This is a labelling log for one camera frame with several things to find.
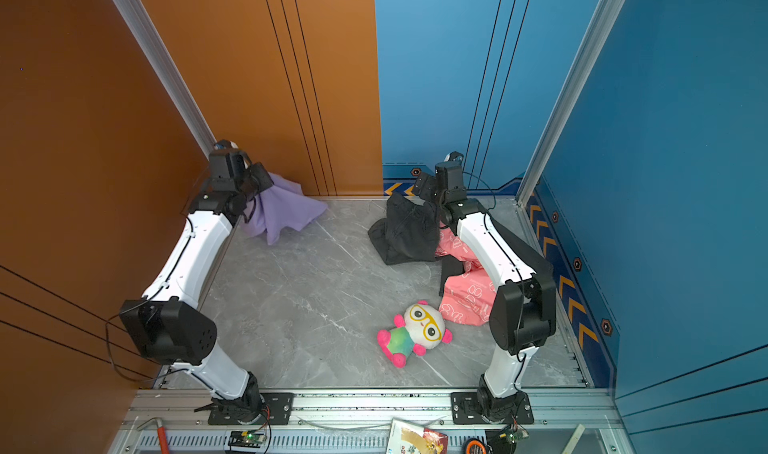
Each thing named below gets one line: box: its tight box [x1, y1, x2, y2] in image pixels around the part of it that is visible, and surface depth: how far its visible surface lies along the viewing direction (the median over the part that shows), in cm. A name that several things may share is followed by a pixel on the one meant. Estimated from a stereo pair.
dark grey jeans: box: [367, 192, 441, 266], surface depth 105 cm
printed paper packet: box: [385, 418, 448, 454], surface depth 67 cm
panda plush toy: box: [377, 300, 452, 368], surface depth 81 cm
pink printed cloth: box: [435, 222, 496, 326], surface depth 87 cm
